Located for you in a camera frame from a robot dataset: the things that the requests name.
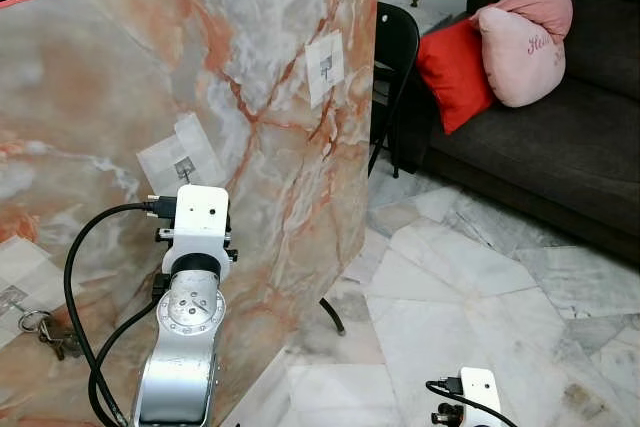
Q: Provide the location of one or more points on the black folding chair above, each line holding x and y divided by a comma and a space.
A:
398, 47

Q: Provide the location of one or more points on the red cushion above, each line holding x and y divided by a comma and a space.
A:
452, 77

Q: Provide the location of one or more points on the pink round cushion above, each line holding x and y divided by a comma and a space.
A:
520, 47

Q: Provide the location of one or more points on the dark grey sofa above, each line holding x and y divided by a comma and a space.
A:
560, 157

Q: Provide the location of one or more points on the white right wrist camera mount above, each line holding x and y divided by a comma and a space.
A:
480, 392

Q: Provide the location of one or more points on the marble pattern folding table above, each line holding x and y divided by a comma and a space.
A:
120, 77

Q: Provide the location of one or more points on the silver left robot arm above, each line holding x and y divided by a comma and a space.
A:
185, 347

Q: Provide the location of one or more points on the clear adhesive metal hook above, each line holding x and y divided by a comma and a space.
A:
20, 277
325, 67
185, 152

